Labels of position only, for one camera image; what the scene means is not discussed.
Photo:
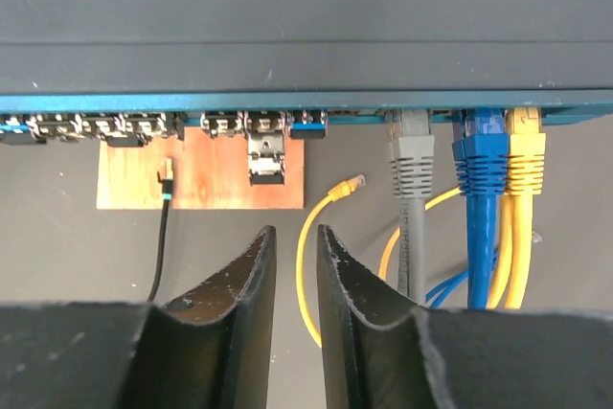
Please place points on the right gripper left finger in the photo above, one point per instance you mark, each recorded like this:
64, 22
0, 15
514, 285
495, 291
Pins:
207, 348

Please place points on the wooden board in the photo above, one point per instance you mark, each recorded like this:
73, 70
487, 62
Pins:
208, 175

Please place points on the dark blue network switch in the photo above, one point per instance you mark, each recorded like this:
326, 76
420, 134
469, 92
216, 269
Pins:
84, 56

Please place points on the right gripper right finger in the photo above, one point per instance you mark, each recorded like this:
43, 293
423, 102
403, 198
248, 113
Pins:
381, 350

